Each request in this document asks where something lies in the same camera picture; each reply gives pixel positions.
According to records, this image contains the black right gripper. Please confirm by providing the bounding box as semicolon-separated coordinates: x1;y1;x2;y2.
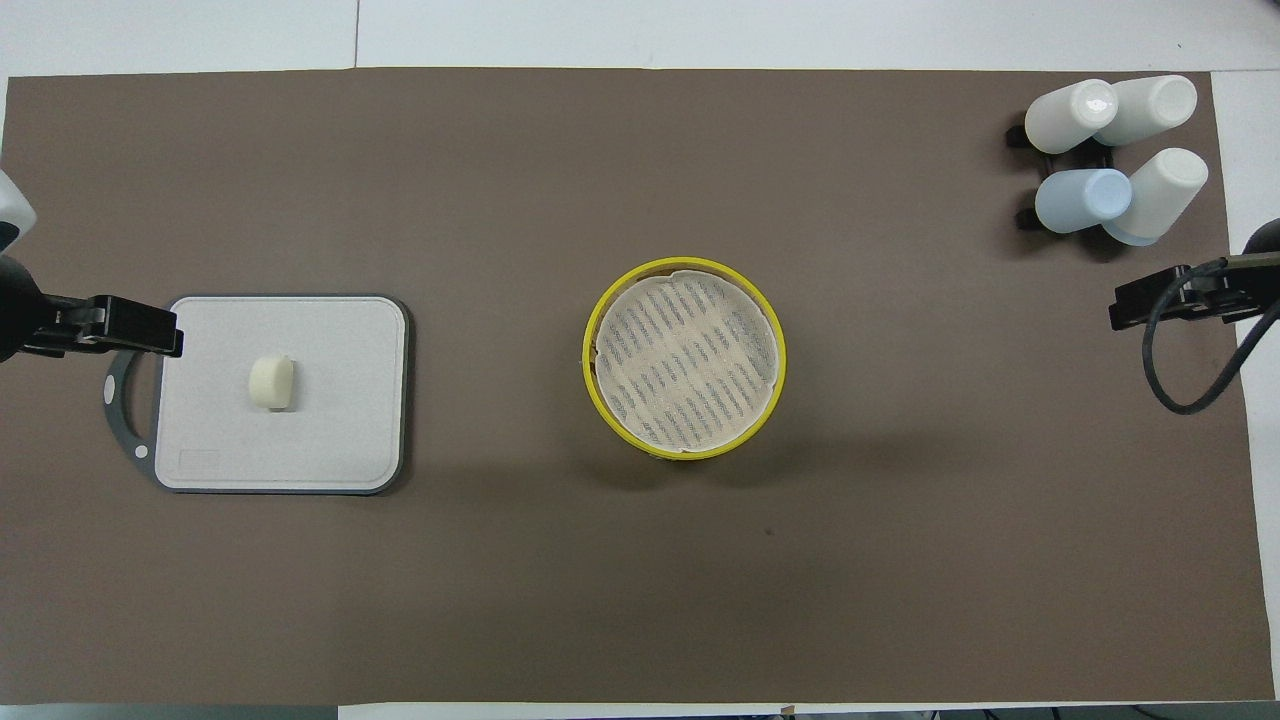
1108;262;1254;332

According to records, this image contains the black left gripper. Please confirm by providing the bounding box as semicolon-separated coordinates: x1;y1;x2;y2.
40;296;185;359

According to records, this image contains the cream steamed bun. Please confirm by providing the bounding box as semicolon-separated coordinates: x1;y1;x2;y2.
248;353;298;412

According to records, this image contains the white plastic cup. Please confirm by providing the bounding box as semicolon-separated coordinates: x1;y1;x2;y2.
1024;79;1120;156
1094;74;1199;149
1102;147;1210;248

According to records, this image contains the light blue plastic cup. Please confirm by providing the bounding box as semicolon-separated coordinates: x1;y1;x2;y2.
1034;167;1134;236

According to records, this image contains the black cup rack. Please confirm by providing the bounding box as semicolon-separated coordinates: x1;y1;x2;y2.
1005;120;1117;233

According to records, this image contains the white cutting board grey rim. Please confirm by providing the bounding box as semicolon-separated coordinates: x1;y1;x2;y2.
103;293;411;496

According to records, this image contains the brown table mat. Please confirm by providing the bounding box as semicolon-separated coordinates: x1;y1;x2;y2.
0;67;1276;704

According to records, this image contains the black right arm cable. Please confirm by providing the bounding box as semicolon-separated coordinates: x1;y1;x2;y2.
1142;255;1280;415

